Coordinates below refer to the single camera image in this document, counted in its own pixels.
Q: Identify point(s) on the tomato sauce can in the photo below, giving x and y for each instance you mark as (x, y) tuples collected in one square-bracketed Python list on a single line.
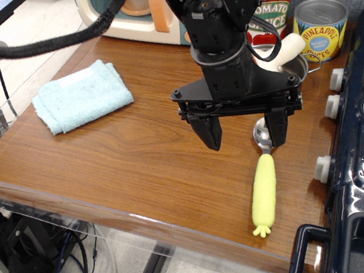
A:
[(274, 12)]

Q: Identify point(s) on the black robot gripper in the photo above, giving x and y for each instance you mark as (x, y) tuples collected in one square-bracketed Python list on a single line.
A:
[(233, 84)]

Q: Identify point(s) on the light blue folded towel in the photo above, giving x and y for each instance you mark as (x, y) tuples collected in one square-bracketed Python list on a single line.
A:
[(72, 101)]

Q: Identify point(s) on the spoon with yellow-green handle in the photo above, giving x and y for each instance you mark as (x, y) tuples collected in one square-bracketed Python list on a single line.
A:
[(264, 184)]

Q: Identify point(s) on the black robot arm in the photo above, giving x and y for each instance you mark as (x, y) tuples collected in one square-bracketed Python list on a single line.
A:
[(213, 25)]

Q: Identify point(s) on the small steel pot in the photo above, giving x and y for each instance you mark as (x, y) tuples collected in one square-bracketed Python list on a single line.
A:
[(302, 65)]

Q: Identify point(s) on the toy microwave teal and cream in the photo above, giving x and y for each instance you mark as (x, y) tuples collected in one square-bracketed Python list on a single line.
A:
[(139, 20)]

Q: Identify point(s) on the white mushroom toy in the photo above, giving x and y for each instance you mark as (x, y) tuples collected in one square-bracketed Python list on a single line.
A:
[(291, 46)]

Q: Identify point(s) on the pineapple slices can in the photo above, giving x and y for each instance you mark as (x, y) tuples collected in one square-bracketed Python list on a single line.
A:
[(322, 25)]

